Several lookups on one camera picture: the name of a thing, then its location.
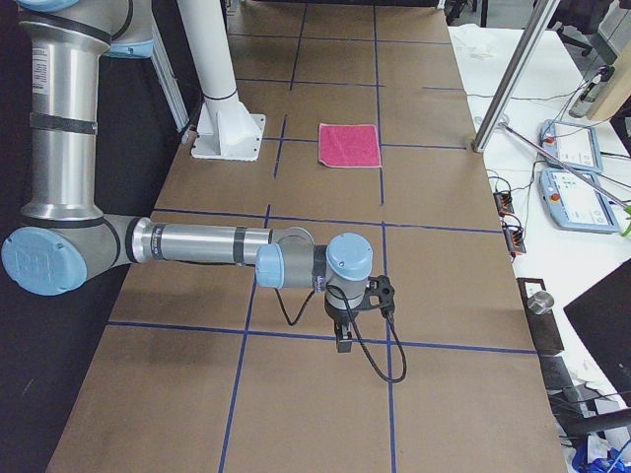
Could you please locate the upper blue teach pendant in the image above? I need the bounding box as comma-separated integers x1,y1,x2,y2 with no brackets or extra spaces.
539,119,603,173

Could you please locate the silver metal cylinder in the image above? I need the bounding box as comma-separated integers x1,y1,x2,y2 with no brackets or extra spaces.
526,291,555,315

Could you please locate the orange black connector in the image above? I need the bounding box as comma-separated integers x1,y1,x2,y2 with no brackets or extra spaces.
493,190,514,217
502,224,526,256

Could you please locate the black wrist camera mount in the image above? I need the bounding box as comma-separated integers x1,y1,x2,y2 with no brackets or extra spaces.
363,275,395,318

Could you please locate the aluminium frame post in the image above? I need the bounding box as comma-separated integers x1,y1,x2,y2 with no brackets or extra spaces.
471,0,560,153

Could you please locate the long metal reacher grabber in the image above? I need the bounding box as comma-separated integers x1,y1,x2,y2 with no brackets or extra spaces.
499,123,630,237

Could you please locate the blue teach pendant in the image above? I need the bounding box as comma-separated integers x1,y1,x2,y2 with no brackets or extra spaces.
539,168,620,234
539,119,603,173

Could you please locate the upper orange black connector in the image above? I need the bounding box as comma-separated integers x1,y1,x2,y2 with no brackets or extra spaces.
493,190,514,217

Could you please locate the pink towel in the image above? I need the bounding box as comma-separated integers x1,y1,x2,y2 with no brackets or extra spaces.
318,123,382,169

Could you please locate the lower blue teach pendant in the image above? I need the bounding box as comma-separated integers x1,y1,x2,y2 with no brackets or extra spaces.
539,168,620,234

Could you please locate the white pedestal column base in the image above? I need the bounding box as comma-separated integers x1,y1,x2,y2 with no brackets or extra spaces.
177,0,266,162

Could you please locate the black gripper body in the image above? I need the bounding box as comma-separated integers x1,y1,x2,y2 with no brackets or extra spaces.
324,295,353,334

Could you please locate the lower orange black connector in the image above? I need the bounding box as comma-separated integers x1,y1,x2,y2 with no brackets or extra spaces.
502,224,526,256

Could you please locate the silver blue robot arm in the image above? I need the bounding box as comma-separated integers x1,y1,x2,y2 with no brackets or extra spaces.
1,1,378,353

